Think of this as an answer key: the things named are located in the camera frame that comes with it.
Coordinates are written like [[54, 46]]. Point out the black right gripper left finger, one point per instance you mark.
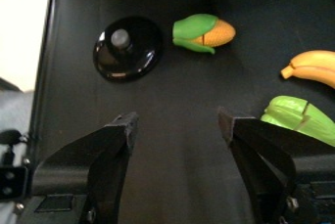
[[109, 156]]

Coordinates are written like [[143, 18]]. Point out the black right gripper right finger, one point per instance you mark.
[[262, 149]]

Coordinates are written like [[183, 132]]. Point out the light green toy vegetable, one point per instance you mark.
[[297, 113]]

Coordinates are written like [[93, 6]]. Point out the yellow toy banana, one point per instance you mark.
[[311, 66]]

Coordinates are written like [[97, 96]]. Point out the black pot lid grey knob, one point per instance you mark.
[[127, 50]]

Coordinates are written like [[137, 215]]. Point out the toy corn green husk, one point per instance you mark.
[[203, 32]]

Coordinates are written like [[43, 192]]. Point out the black clamp bracket with screws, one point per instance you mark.
[[11, 179]]

